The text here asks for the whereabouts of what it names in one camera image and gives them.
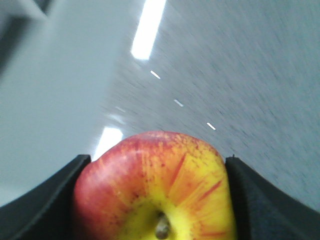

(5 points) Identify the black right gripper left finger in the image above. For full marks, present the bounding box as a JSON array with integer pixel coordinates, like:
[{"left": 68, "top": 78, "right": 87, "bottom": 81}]
[{"left": 0, "top": 154, "right": 91, "bottom": 240}]

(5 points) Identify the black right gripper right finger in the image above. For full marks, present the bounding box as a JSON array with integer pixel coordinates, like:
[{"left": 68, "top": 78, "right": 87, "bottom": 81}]
[{"left": 225, "top": 156, "right": 320, "bottom": 240}]

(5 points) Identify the red yellow apple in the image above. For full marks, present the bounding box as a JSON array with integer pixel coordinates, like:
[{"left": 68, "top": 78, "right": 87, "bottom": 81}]
[{"left": 72, "top": 131, "right": 238, "bottom": 240}]

